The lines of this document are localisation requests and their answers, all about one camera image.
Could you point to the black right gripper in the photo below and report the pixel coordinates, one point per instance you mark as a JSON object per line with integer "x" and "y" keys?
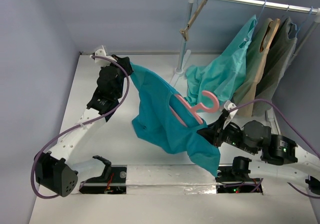
{"x": 217, "y": 130}

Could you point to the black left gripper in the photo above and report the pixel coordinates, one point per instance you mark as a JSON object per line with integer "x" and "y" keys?
{"x": 124, "y": 62}

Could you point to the pink plastic hanger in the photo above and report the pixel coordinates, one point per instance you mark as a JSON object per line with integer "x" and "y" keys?
{"x": 200, "y": 106}

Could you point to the teal blue t-shirt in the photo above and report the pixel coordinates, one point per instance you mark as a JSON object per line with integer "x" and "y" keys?
{"x": 164, "y": 121}

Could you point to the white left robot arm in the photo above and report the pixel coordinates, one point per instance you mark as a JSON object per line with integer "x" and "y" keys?
{"x": 53, "y": 166}

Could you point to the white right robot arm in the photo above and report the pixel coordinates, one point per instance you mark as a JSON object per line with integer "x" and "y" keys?
{"x": 255, "y": 138}

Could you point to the olive tan hanging shirt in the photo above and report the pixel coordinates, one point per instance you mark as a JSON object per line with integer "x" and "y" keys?
{"x": 256, "y": 58}

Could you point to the mint green hanging shirt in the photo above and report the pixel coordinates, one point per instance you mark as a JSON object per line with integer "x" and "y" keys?
{"x": 225, "y": 74}

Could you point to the beige wooden clip hanger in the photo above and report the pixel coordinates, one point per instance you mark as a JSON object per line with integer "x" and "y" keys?
{"x": 184, "y": 31}

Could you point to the grey hanging shirt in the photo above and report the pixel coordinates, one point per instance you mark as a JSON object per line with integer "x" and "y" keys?
{"x": 277, "y": 60}

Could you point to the white metal clothes rack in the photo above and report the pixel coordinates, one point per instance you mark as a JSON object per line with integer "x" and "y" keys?
{"x": 195, "y": 7}

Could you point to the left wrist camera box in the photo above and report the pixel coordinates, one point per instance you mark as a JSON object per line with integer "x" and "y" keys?
{"x": 102, "y": 52}

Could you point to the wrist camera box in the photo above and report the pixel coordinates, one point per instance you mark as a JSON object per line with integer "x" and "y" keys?
{"x": 102, "y": 52}
{"x": 230, "y": 108}

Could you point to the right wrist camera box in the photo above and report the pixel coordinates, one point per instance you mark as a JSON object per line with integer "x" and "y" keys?
{"x": 230, "y": 108}

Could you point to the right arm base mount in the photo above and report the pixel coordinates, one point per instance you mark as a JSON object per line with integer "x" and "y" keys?
{"x": 235, "y": 178}

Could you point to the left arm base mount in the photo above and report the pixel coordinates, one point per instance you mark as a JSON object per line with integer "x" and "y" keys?
{"x": 111, "y": 180}

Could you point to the blue wire hanger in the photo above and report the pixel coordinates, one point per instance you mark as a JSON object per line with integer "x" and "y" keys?
{"x": 297, "y": 24}
{"x": 262, "y": 9}

